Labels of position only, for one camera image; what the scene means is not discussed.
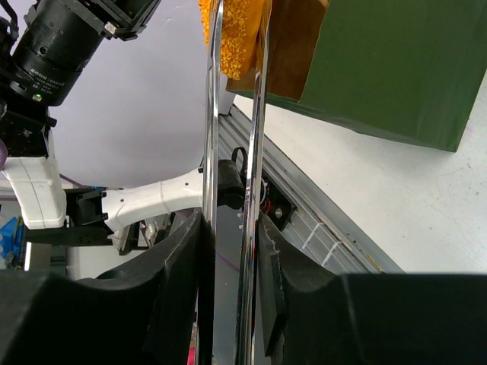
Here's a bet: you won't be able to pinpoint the aluminium table rail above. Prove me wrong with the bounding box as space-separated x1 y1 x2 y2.
263 137 403 274

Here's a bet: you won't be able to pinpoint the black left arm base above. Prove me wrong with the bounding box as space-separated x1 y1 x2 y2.
260 171 297 232

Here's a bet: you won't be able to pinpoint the large orange crumb bread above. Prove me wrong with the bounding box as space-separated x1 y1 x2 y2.
220 0 272 81

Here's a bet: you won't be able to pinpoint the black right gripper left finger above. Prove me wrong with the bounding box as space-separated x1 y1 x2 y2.
1 211 202 364

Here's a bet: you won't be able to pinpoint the green brown paper bag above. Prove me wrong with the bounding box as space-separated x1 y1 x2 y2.
225 0 487 153

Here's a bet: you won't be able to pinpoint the metal food tongs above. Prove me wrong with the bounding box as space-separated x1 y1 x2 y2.
199 1 272 364

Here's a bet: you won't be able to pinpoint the blue plastic object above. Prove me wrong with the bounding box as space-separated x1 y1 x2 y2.
1 217 27 270

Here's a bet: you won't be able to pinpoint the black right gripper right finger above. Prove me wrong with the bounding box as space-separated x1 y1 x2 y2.
257 216 486 364

